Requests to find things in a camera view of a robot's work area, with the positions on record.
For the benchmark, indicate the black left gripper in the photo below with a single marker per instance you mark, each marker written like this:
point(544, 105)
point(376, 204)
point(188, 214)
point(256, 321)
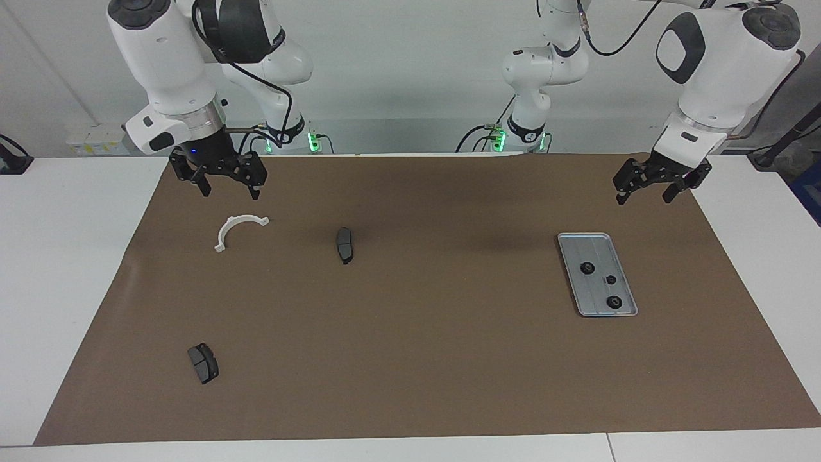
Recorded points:
point(670, 168)

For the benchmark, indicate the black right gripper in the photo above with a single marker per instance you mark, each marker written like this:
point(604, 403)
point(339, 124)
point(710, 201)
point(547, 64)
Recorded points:
point(211, 154)

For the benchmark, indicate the large black bearing gear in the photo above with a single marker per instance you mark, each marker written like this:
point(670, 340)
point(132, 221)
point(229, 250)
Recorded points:
point(587, 267)
point(614, 302)

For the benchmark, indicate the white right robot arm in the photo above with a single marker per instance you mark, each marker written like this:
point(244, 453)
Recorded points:
point(160, 58)

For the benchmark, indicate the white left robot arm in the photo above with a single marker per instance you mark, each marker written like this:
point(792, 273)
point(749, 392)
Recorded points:
point(718, 64)

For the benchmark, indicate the silver metal tray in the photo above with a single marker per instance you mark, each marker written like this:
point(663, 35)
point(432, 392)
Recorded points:
point(600, 247)

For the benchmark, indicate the black stand leg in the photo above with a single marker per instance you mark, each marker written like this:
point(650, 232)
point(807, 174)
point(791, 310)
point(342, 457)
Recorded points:
point(789, 138)

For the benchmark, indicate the long dark brake pad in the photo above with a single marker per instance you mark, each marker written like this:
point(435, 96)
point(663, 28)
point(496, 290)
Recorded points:
point(344, 244)

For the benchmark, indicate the blue crate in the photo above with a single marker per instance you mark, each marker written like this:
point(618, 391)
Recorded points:
point(809, 192)

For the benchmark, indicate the short grooved brake pad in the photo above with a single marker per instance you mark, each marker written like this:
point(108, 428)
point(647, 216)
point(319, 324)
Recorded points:
point(204, 364)

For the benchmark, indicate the brown table mat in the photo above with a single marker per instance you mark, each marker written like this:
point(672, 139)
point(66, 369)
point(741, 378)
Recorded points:
point(410, 353)

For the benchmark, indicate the white curved plastic bracket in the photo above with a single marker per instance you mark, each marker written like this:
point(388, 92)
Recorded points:
point(226, 230)

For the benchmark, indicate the white wall socket box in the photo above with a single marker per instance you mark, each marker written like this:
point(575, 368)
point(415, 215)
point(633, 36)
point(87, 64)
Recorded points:
point(96, 141)

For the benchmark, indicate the black clamp mount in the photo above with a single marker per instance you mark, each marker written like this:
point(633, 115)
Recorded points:
point(13, 163)

